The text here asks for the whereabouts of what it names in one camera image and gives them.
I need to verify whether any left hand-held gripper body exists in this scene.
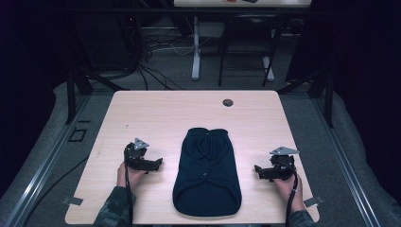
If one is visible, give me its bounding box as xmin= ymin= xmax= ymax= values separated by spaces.
xmin=123 ymin=137 xmax=150 ymax=170

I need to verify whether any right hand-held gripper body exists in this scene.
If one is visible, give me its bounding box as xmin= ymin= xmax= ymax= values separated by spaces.
xmin=269 ymin=146 xmax=301 ymax=182

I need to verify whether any person's left hand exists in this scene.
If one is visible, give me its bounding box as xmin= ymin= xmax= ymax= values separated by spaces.
xmin=115 ymin=162 xmax=148 ymax=190

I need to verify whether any person's right hand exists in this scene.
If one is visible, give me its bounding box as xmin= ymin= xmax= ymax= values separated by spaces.
xmin=272 ymin=174 xmax=307 ymax=215

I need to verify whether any dark blue knit garment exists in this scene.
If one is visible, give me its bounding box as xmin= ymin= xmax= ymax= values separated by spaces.
xmin=171 ymin=127 xmax=243 ymax=218

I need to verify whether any black metal stand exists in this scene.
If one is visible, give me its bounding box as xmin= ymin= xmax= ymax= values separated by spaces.
xmin=276 ymin=68 xmax=336 ymax=130
xmin=63 ymin=66 xmax=131 ymax=126

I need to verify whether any white desk leg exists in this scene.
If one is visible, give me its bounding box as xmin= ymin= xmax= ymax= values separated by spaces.
xmin=262 ymin=56 xmax=276 ymax=83
xmin=191 ymin=16 xmax=202 ymax=81

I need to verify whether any black chair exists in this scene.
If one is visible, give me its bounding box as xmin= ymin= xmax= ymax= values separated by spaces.
xmin=218 ymin=14 xmax=286 ymax=88

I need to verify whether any white desk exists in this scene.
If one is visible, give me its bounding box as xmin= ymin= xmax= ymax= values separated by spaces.
xmin=172 ymin=0 xmax=313 ymax=9

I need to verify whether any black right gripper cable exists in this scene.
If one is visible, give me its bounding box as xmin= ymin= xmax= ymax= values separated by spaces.
xmin=284 ymin=172 xmax=300 ymax=227

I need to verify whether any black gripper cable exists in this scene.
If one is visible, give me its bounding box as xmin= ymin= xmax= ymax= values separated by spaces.
xmin=284 ymin=172 xmax=300 ymax=227
xmin=124 ymin=165 xmax=134 ymax=227

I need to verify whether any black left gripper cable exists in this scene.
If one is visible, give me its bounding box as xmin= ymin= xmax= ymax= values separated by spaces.
xmin=124 ymin=165 xmax=134 ymax=227

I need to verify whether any grey table edge bracket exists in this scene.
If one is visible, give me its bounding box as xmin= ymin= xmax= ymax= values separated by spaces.
xmin=61 ymin=195 xmax=84 ymax=206
xmin=304 ymin=195 xmax=325 ymax=208

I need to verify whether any metal floor rail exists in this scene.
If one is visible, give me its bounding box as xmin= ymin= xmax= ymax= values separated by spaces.
xmin=2 ymin=94 xmax=93 ymax=227
xmin=311 ymin=96 xmax=383 ymax=227

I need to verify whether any black floor cable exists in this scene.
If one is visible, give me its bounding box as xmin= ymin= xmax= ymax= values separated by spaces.
xmin=23 ymin=153 xmax=92 ymax=227

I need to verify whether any tangle of floor cables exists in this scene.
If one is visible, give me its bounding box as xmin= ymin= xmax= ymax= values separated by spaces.
xmin=137 ymin=29 xmax=197 ymax=92

